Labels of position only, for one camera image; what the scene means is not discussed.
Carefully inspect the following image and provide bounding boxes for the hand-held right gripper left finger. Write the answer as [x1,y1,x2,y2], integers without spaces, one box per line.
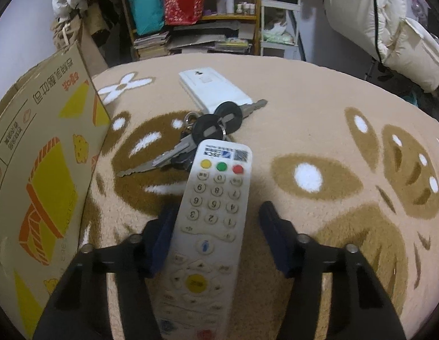
[31,205,179,340]

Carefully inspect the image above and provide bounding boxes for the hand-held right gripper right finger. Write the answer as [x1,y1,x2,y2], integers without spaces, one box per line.
[258,201,408,340]

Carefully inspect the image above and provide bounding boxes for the white remote control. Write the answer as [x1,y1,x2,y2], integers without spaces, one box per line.
[149,139,253,340]

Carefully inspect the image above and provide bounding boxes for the printed cardboard box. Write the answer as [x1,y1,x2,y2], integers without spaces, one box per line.
[0,40,112,340]

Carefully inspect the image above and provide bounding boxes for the beige printed blanket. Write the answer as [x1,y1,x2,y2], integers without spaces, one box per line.
[78,54,439,340]

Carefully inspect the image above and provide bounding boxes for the bunch of keys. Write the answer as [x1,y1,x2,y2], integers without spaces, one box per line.
[117,99,269,178]

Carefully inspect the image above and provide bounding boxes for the long white flat box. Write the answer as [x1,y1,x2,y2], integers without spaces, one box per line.
[179,67,254,113]

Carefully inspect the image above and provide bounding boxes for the narrow stack of books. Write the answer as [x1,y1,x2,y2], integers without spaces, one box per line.
[132,31,172,61]

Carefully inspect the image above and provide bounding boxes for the pale green pack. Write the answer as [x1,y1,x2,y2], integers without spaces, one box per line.
[262,19,294,45]

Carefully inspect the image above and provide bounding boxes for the white cart rack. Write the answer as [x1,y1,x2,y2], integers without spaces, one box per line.
[259,0,302,61]

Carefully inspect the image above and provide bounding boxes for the flattened cardboard sheets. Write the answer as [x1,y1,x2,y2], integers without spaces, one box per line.
[168,20,243,53]

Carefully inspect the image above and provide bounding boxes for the beige garment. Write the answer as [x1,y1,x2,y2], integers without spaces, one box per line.
[51,5,110,77]

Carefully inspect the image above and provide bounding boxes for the wooden shelf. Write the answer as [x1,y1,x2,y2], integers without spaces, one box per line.
[118,0,263,61]

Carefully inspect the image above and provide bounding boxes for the teal bag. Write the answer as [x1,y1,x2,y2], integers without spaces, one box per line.
[126,0,166,37]

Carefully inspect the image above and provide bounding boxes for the white bedding with black zipper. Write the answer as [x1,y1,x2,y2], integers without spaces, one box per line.
[323,0,439,93]

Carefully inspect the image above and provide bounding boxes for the red patterned bag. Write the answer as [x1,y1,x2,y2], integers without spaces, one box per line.
[162,0,212,26]

